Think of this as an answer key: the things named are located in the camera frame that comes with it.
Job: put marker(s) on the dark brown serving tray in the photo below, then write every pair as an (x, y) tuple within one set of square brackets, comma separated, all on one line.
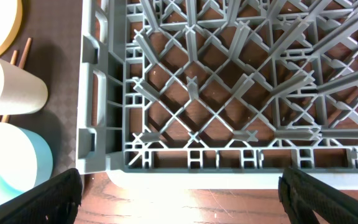
[(54, 56)]

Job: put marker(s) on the wooden chopstick right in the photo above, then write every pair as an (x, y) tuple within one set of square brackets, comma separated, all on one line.
[(25, 53)]

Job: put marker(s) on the wooden chopstick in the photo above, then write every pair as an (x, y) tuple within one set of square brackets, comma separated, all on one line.
[(5, 118), (25, 53)]

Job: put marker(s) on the grey dishwasher rack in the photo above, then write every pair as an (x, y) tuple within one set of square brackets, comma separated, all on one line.
[(218, 94)]

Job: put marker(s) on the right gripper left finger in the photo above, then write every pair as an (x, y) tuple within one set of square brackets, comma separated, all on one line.
[(54, 201)]

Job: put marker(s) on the blue bowl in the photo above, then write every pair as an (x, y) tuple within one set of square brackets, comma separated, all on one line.
[(26, 161)]

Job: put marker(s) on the white paper cup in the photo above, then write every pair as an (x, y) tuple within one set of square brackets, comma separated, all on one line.
[(20, 91)]

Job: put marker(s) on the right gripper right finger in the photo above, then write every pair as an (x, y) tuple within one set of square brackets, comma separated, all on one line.
[(303, 197)]

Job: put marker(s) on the wooden chopstick left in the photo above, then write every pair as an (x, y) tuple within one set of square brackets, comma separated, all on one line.
[(5, 118)]

